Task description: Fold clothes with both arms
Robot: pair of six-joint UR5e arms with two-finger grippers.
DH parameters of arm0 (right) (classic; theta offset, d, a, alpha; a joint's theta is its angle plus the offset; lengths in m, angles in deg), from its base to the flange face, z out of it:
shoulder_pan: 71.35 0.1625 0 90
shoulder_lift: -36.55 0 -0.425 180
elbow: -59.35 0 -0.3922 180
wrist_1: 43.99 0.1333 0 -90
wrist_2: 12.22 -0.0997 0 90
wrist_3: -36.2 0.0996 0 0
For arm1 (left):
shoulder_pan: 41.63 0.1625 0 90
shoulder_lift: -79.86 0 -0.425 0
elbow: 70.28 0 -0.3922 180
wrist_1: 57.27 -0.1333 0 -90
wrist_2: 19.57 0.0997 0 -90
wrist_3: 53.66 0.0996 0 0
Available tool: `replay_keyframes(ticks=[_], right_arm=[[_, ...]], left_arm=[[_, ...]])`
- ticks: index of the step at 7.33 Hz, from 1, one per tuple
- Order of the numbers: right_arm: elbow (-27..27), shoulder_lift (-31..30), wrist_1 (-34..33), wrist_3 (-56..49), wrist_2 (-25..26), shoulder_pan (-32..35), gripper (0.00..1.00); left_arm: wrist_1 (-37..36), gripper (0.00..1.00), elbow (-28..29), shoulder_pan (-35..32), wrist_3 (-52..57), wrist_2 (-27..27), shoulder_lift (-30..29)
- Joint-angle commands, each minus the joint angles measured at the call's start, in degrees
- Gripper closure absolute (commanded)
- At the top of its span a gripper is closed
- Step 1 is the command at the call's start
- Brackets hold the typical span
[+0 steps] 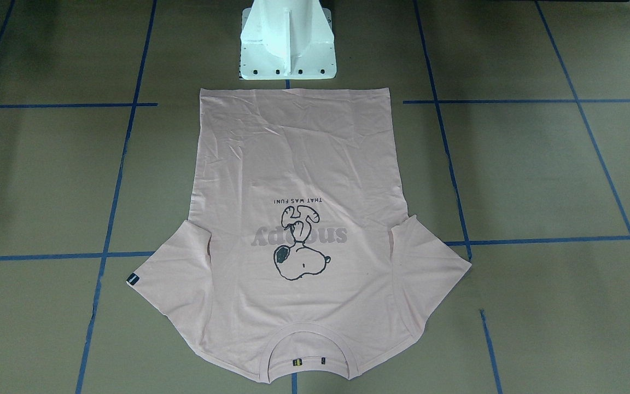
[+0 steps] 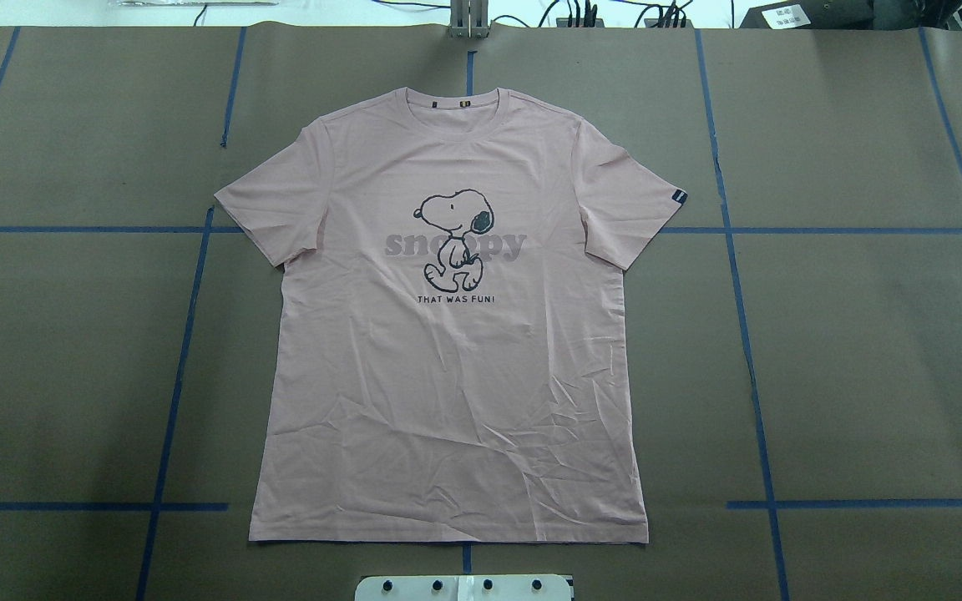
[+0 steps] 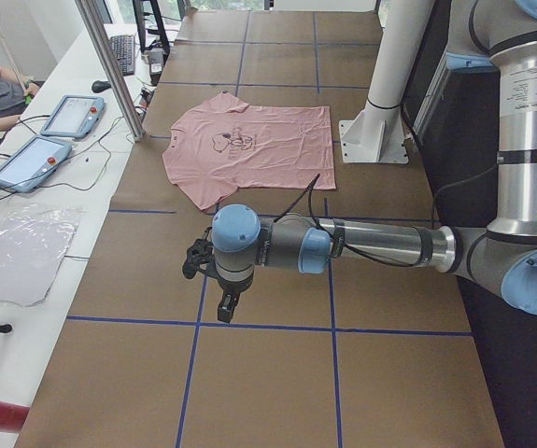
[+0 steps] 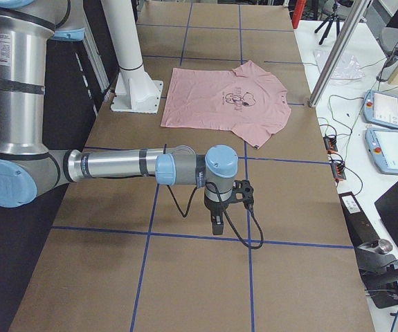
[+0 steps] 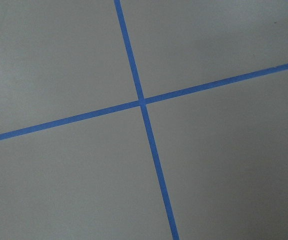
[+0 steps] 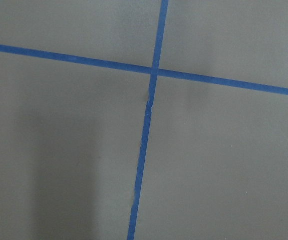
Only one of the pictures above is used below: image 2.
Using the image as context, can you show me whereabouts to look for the pink Snoopy t-shirt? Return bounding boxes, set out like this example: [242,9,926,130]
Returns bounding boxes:
[216,88,686,544]

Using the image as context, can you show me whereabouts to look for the black power box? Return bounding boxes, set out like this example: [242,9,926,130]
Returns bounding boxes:
[736,1,915,31]

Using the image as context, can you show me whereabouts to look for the aluminium frame post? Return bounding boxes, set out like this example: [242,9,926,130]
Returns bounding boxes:
[448,0,491,39]

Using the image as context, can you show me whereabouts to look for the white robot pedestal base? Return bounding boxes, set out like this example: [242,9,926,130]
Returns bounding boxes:
[354,573,575,600]

